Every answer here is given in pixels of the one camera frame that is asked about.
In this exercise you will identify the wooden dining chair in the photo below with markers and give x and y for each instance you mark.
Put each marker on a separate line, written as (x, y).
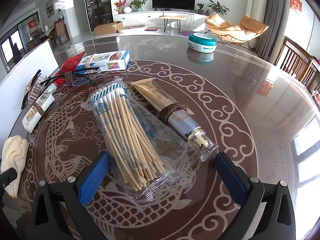
(311, 75)
(295, 55)

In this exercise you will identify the round ceiling lamp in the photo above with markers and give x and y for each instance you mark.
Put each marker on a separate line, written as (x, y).
(27, 0)

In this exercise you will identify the small potted plant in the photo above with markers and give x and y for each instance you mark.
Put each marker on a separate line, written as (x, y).
(200, 7)

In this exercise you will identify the red flowers in vase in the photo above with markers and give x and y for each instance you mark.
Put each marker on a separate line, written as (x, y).
(120, 5)

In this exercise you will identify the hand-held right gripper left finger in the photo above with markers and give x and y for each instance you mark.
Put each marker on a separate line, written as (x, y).
(96, 177)

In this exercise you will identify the glass display cabinet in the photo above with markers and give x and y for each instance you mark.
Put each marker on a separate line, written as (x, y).
(98, 2)

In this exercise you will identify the red pouch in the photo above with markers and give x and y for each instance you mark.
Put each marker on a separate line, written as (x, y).
(70, 63)

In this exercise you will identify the packet of cotton swabs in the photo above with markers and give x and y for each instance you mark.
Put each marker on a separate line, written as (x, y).
(125, 130)

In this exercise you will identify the teal round tin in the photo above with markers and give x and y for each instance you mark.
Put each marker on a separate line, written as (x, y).
(202, 42)

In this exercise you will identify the orange lounge chair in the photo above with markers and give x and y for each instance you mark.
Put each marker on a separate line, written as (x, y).
(225, 27)

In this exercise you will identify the white television cabinet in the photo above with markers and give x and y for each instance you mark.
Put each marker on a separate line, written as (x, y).
(140, 17)

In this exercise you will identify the white round vase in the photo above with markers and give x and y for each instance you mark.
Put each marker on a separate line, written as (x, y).
(127, 9)

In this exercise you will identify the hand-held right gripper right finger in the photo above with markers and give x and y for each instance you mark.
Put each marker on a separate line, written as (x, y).
(230, 177)

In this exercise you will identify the wall painting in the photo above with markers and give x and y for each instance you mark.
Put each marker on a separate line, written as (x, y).
(49, 7)

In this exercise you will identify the wooden bench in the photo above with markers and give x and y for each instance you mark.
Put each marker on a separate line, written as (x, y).
(172, 17)

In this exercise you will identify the cardboard box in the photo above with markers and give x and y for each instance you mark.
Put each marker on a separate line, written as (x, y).
(107, 27)

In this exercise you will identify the white tube with twine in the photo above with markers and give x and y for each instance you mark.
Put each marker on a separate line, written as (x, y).
(32, 118)

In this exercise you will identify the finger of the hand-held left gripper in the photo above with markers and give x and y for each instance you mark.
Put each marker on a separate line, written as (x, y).
(7, 177)

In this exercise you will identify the red square door decoration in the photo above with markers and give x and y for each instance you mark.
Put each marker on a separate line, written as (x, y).
(32, 23)

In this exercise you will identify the white cotton glove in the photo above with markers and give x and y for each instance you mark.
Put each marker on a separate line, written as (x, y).
(13, 152)

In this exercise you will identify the black frame glasses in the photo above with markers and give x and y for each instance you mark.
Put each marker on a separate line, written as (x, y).
(68, 77)

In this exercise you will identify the purple floor mat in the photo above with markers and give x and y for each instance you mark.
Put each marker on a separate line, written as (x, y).
(188, 33)

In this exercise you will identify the grey curtain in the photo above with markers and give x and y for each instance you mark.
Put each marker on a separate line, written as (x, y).
(272, 17)

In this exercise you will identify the large white panel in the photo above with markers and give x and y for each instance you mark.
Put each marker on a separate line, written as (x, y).
(30, 62)

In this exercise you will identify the large leafy potted plant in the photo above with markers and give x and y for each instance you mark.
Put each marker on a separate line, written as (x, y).
(218, 7)

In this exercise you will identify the red wall hanging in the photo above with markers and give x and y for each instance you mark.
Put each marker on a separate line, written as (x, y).
(296, 3)

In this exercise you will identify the bushy green potted plant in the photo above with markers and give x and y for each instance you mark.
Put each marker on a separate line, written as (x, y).
(137, 3)

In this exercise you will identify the white floor cushion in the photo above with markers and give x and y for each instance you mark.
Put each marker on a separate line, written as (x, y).
(131, 28)

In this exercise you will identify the blue white medicine box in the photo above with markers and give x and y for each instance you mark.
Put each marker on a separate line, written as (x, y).
(105, 60)

